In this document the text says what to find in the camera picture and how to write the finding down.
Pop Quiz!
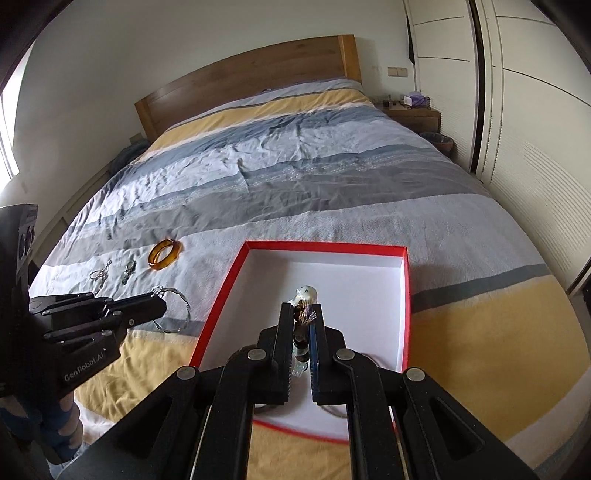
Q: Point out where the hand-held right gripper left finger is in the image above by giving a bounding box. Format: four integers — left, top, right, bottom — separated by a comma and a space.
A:
60, 300, 298, 480

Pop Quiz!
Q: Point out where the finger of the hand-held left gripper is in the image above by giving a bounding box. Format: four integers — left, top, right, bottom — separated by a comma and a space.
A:
30, 292, 167, 318
44, 305, 168, 345

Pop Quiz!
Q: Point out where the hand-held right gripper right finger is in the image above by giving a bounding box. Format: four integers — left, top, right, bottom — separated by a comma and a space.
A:
309, 302, 536, 480

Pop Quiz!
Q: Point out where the amber bangle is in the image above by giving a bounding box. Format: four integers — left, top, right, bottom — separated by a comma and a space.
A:
148, 239, 184, 271

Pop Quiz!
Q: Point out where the large silver bangle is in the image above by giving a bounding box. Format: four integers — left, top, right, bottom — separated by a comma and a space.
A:
150, 286, 192, 334

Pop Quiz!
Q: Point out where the black white beaded bracelet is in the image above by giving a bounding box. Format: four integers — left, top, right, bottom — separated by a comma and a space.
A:
284, 285, 321, 377

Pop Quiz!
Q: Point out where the red jewelry box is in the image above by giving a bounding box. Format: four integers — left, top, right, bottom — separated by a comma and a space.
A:
190, 240, 411, 446

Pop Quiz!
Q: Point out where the person's left hand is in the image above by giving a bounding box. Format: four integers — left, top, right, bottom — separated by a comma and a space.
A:
0, 397, 84, 467

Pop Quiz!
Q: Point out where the dark blue clothing pile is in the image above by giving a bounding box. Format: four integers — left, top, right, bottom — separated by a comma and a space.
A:
111, 141, 151, 174

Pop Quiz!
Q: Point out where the bed with striped duvet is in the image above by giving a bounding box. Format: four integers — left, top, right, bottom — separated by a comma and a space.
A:
28, 76, 573, 467

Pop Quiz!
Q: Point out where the window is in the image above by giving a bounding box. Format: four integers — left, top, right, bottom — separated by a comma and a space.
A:
0, 60, 21, 185

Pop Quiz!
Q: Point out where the dark waste bin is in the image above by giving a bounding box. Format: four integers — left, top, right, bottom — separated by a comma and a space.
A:
419, 131, 452, 160

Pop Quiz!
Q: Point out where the wooden headboard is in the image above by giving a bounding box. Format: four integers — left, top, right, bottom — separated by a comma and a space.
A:
134, 34, 361, 141

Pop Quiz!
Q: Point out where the wooden nightstand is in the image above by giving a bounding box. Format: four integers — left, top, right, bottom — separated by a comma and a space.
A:
383, 107, 441, 134

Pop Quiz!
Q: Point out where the white sliding wardrobe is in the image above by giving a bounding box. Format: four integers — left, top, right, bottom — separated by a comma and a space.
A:
406, 0, 591, 296

